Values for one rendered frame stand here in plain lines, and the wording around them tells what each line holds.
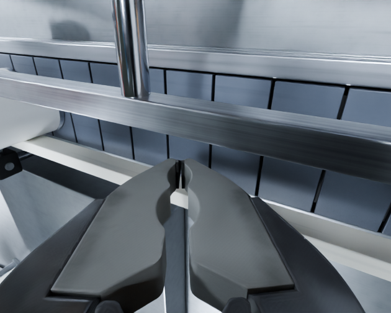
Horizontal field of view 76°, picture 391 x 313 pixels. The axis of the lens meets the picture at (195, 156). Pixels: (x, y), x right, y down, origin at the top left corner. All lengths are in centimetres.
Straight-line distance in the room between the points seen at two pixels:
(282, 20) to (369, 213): 14
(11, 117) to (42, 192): 17
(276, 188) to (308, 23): 11
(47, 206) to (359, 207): 38
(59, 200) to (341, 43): 35
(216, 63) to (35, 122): 18
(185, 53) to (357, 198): 14
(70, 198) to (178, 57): 24
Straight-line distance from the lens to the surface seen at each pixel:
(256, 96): 16
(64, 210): 39
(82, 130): 28
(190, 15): 23
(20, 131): 27
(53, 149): 26
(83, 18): 32
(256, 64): 16
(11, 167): 38
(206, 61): 18
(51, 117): 28
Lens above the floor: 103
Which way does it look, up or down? 52 degrees down
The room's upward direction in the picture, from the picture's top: 130 degrees counter-clockwise
